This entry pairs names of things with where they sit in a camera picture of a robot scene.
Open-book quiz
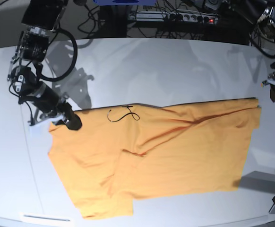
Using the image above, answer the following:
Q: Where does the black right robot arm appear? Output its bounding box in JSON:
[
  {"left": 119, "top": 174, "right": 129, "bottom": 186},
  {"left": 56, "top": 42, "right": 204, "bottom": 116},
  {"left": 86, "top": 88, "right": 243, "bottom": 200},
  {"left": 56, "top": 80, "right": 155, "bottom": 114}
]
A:
[{"left": 7, "top": 0, "right": 82, "bottom": 131}]

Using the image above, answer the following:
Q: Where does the white power strip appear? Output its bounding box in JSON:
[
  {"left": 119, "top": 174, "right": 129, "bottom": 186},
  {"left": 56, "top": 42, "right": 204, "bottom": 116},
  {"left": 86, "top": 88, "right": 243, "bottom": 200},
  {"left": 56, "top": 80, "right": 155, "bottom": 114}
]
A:
[{"left": 128, "top": 11, "right": 169, "bottom": 21}]

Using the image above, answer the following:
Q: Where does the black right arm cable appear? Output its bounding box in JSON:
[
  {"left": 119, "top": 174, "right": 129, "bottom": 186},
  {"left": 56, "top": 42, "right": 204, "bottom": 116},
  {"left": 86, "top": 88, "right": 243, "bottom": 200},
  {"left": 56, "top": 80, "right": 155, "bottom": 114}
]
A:
[{"left": 37, "top": 28, "right": 78, "bottom": 82}]

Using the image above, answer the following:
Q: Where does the black power strip red switch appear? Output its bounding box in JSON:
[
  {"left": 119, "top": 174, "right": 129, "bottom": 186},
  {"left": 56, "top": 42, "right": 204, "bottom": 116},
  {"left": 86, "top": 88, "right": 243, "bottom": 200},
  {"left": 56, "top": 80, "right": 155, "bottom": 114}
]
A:
[{"left": 168, "top": 13, "right": 219, "bottom": 25}]

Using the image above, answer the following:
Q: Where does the white flat bar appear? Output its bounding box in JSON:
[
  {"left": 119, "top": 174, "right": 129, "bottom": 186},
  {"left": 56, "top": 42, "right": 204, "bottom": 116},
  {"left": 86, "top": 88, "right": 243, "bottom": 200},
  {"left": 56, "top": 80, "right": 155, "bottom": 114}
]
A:
[{"left": 19, "top": 212, "right": 72, "bottom": 222}]

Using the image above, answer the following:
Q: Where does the yellow T-shirt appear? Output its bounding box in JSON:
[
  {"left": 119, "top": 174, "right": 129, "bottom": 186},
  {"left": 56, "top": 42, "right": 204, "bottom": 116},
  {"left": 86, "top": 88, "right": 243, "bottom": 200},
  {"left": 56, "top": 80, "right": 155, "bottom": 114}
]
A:
[{"left": 48, "top": 98, "right": 261, "bottom": 220}]

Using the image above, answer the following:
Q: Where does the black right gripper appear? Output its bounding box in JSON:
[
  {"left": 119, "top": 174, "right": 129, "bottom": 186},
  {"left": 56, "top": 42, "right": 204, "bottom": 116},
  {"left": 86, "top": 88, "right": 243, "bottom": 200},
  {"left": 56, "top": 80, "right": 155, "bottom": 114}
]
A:
[{"left": 28, "top": 85, "right": 82, "bottom": 137}]

